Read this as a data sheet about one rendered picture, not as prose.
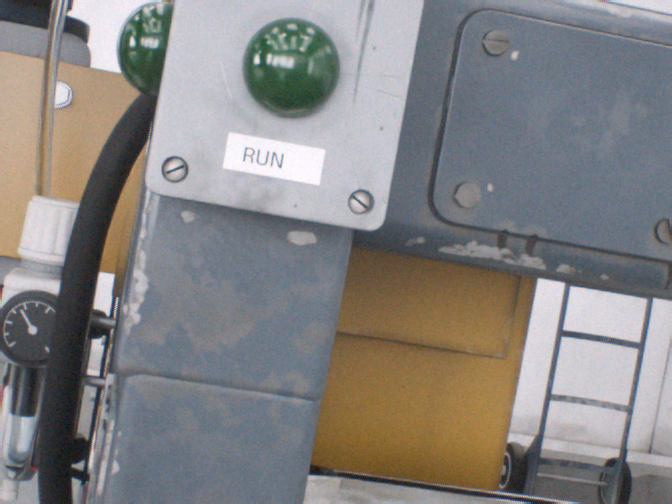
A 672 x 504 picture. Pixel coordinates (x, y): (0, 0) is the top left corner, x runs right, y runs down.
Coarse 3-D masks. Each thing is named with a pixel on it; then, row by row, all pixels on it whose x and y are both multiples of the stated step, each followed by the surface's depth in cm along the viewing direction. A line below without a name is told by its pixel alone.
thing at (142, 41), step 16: (128, 16) 41; (144, 16) 40; (160, 16) 40; (128, 32) 40; (144, 32) 40; (160, 32) 40; (128, 48) 40; (144, 48) 40; (160, 48) 40; (128, 64) 40; (144, 64) 40; (160, 64) 40; (128, 80) 41; (144, 80) 40; (160, 80) 40
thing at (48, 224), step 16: (32, 208) 64; (48, 208) 64; (64, 208) 64; (32, 224) 64; (48, 224) 64; (64, 224) 64; (32, 240) 64; (48, 240) 64; (64, 240) 64; (32, 256) 64; (48, 256) 64; (64, 256) 64; (16, 272) 64; (32, 272) 65; (48, 272) 64; (16, 288) 64; (32, 288) 64; (48, 288) 64; (0, 352) 65; (80, 384) 68; (0, 496) 66; (16, 496) 66
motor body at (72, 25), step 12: (0, 0) 83; (12, 0) 84; (0, 12) 83; (12, 12) 83; (24, 12) 84; (36, 12) 84; (48, 12) 85; (24, 24) 84; (36, 24) 84; (48, 24) 85; (72, 24) 87; (84, 24) 89; (84, 36) 89; (0, 288) 86; (0, 300) 86; (0, 360) 88
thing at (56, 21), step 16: (64, 0) 58; (64, 16) 59; (48, 32) 70; (48, 48) 60; (48, 64) 61; (48, 80) 61; (48, 96) 62; (48, 112) 63; (48, 128) 64; (48, 144) 64; (48, 160) 65; (48, 176) 66; (48, 192) 66
